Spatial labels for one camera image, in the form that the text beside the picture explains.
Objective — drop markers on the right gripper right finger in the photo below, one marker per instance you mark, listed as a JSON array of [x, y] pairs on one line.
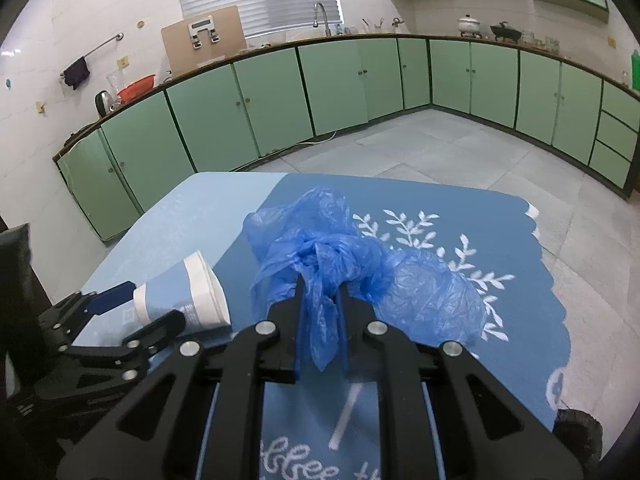
[[442, 414]]

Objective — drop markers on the cardboard board with scale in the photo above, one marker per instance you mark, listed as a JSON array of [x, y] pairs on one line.
[[203, 39]]

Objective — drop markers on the steel electric kettle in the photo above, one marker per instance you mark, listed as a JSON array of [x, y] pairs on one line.
[[104, 103]]

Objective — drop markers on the wall towel rail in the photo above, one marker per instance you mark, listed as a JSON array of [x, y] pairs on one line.
[[118, 37]]

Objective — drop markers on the green lower kitchen cabinets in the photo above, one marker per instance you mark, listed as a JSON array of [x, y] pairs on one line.
[[237, 112]]

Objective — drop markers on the blue plastic bag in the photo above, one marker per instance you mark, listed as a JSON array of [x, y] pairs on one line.
[[317, 240]]

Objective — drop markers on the chrome sink faucet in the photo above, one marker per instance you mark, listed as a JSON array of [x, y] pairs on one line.
[[321, 18]]

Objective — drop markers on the black trash bin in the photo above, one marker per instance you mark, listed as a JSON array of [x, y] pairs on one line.
[[582, 435]]

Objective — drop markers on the green thermos bottle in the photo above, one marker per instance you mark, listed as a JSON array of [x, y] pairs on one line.
[[635, 70]]

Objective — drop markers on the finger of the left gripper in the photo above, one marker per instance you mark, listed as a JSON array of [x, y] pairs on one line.
[[141, 344], [80, 305]]

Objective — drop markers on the white ceramic pot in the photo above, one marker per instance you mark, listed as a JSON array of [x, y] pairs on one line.
[[469, 27]]

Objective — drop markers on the orange plastic basin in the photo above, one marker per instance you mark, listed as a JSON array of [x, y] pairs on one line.
[[136, 89]]

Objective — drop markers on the blue white paper cup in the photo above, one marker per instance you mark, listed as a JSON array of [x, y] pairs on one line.
[[189, 286]]

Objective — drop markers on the dark cloth on rail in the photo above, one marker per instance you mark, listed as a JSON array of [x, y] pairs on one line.
[[76, 74]]

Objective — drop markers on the black wok on stove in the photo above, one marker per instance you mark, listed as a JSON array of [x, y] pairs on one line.
[[503, 32]]

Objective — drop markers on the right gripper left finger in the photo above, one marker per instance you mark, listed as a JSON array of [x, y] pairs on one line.
[[198, 415]]

